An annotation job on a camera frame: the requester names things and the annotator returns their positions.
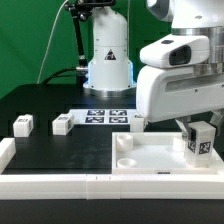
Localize black cables at base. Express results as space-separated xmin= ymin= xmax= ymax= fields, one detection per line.
xmin=41 ymin=66 xmax=88 ymax=85

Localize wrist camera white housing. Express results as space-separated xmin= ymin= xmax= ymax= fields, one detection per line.
xmin=140 ymin=34 xmax=210 ymax=68

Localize white cable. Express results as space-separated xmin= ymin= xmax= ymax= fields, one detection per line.
xmin=36 ymin=0 xmax=69 ymax=84

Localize AprilTag marker sheet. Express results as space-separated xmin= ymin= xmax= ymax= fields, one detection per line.
xmin=70 ymin=109 xmax=136 ymax=125

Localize white U-shaped obstacle fence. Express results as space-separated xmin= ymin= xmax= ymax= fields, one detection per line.
xmin=0 ymin=138 xmax=224 ymax=200

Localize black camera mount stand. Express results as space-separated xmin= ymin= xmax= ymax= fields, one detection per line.
xmin=65 ymin=0 xmax=116 ymax=86

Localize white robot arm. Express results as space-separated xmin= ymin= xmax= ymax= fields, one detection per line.
xmin=84 ymin=0 xmax=224 ymax=127

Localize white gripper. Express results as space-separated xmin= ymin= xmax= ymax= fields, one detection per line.
xmin=136 ymin=66 xmax=224 ymax=141

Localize white square tabletop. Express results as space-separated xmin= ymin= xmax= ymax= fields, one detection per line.
xmin=112 ymin=132 xmax=224 ymax=175

